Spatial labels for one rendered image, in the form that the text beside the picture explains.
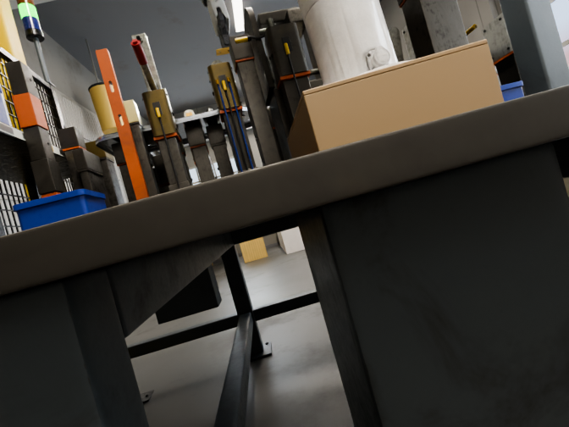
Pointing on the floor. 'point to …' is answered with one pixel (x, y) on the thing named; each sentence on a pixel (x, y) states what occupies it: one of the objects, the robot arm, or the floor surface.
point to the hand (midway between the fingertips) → (226, 43)
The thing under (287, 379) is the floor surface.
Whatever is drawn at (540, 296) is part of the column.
